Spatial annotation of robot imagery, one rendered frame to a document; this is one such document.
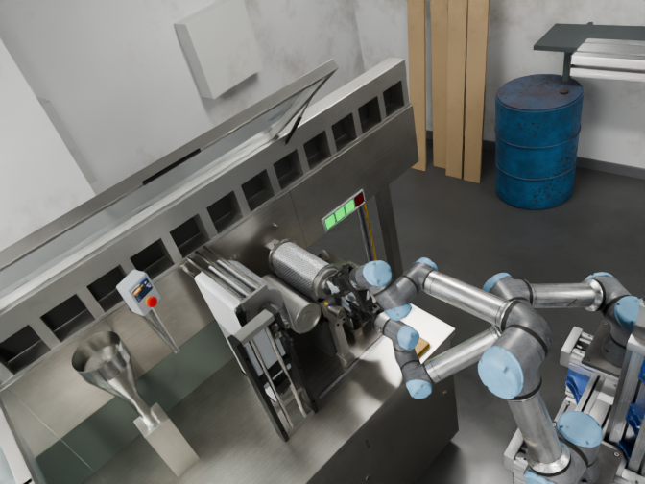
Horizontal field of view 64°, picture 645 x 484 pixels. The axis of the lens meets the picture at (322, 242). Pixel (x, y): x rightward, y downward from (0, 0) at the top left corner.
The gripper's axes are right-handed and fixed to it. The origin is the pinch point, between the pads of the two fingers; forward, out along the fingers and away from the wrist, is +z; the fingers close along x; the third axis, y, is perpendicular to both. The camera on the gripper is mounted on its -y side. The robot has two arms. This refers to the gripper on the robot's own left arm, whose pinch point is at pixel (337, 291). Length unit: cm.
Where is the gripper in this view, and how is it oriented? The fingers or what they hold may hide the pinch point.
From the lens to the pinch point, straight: 183.4
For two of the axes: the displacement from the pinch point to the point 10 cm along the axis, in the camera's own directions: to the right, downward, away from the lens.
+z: -3.8, 2.0, 9.0
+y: -5.9, -8.1, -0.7
